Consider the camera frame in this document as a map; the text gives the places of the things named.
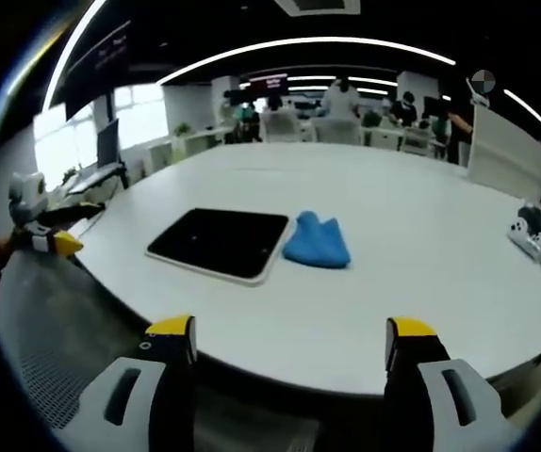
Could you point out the grey mesh office chair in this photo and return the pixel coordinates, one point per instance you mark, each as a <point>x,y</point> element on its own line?
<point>63,329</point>

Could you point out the white hand-held device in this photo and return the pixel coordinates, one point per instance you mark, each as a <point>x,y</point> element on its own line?
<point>529,230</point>

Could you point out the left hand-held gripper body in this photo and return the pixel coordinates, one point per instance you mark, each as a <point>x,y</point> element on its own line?
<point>27,195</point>

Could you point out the white office chair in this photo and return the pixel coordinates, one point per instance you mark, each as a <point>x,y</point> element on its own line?
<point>339,132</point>
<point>416,140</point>
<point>280,126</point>

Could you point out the white standing board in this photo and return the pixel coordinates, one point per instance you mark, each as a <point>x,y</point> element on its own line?
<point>506,150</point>

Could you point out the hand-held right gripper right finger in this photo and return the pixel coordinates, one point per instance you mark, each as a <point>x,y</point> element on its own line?
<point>440,414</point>

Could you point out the red lit wall screen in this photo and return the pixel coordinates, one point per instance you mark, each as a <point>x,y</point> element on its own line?
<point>268,83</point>

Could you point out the black mirror with white frame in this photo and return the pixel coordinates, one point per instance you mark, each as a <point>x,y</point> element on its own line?
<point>218,242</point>

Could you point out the green potted plant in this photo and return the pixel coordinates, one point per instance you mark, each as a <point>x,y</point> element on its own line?
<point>182,129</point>

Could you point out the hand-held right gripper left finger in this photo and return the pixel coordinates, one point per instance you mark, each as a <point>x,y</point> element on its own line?
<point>124,414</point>

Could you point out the large hanging dark screen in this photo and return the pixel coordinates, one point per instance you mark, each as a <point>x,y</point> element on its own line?
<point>96,70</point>

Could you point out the blue cleaning cloth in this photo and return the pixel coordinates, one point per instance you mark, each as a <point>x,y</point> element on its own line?
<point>317,245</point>

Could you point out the black computer monitor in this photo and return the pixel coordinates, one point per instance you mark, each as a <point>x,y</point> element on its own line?
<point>108,143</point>

